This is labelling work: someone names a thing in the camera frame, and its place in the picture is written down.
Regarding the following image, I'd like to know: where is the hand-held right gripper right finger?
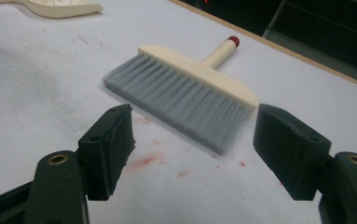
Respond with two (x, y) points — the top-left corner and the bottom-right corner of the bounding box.
(253, 104), (333, 202)

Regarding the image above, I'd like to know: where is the cream brush with grey bristles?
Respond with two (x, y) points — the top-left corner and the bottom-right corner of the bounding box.
(103, 35), (260, 157)

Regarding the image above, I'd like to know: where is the white table cover sheet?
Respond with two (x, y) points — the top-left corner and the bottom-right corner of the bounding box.
(0, 0), (357, 224)

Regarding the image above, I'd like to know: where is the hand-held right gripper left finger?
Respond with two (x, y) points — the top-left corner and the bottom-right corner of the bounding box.
(77, 104), (137, 202)

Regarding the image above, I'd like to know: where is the cream plastic dustpan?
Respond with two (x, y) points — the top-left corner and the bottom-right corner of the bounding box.
(0, 0), (104, 20)

